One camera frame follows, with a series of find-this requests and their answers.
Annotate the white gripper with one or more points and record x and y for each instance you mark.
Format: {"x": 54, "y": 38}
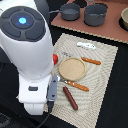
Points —
{"x": 34, "y": 95}

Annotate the brown toy sausage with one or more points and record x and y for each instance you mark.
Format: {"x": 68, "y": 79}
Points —
{"x": 70, "y": 98}

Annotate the red toy tomato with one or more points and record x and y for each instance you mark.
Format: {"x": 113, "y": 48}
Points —
{"x": 55, "y": 59}

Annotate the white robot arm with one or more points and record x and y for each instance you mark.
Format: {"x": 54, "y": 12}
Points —
{"x": 26, "y": 40}

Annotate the round beige plate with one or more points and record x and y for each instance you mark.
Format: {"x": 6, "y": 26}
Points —
{"x": 72, "y": 69}

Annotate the woven beige placemat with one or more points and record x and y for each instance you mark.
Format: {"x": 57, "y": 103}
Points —
{"x": 96, "y": 79}

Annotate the small grey saucepan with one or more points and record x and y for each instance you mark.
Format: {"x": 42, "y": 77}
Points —
{"x": 69, "y": 12}

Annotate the large grey pot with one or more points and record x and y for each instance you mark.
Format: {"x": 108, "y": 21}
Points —
{"x": 95, "y": 14}

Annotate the brown wooden tray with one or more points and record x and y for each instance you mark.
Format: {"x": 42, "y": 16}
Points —
{"x": 110, "y": 29}

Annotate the beige bowl on burner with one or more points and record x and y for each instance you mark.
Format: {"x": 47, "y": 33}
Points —
{"x": 124, "y": 16}

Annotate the fork with wooden handle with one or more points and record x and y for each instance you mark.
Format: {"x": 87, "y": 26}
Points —
{"x": 76, "y": 85}

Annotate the knife with wooden handle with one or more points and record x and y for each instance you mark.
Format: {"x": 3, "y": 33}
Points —
{"x": 82, "y": 58}

